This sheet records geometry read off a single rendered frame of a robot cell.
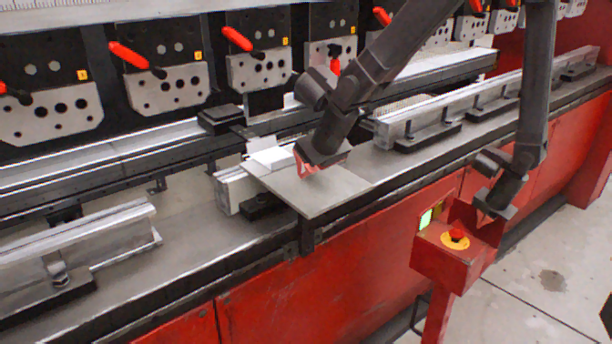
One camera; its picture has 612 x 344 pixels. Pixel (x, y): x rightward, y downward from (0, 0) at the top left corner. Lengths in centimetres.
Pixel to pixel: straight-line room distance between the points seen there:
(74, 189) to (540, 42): 111
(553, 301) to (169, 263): 182
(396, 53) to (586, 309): 186
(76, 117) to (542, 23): 91
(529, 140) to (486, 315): 118
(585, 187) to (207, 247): 249
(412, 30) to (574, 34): 222
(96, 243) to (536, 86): 98
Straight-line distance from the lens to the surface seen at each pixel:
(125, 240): 91
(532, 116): 102
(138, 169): 114
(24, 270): 89
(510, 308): 214
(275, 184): 86
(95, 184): 112
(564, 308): 226
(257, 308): 104
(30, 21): 73
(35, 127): 76
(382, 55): 64
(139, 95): 77
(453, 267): 109
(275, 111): 97
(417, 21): 62
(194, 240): 93
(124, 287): 87
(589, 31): 278
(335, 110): 70
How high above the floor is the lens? 145
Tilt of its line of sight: 31 degrees down
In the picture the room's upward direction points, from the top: straight up
